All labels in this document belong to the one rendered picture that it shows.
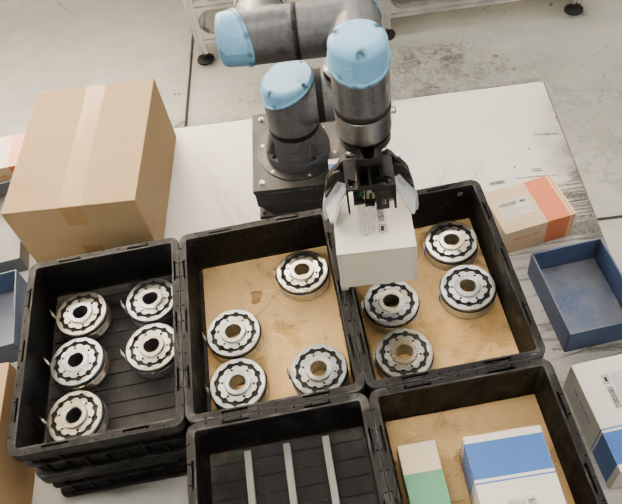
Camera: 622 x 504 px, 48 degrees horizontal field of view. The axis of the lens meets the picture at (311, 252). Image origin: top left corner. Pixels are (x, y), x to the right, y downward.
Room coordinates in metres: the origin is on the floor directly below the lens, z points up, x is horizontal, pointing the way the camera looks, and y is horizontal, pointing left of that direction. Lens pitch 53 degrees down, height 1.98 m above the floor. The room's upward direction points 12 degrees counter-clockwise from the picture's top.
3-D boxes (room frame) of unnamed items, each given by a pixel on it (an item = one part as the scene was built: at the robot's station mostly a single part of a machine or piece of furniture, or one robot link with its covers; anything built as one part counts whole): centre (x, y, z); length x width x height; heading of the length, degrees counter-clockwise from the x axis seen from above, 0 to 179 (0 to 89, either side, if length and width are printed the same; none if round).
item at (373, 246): (0.72, -0.11, 1.09); 0.20 x 0.12 x 0.09; 174
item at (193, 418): (0.70, 0.10, 0.92); 0.40 x 0.30 x 0.02; 179
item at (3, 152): (1.44, 0.73, 0.74); 0.16 x 0.12 x 0.07; 90
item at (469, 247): (0.80, -0.27, 0.86); 0.10 x 0.10 x 0.01
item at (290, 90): (1.19, -0.03, 0.97); 0.13 x 0.12 x 0.14; 83
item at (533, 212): (0.92, -0.48, 0.74); 0.16 x 0.12 x 0.07; 96
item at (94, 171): (1.27, 0.47, 0.80); 0.40 x 0.30 x 0.20; 172
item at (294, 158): (1.19, -0.02, 0.85); 0.15 x 0.15 x 0.10
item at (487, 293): (0.69, -0.27, 0.86); 0.10 x 0.10 x 0.01
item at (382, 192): (0.69, -0.10, 1.25); 0.09 x 0.08 x 0.12; 174
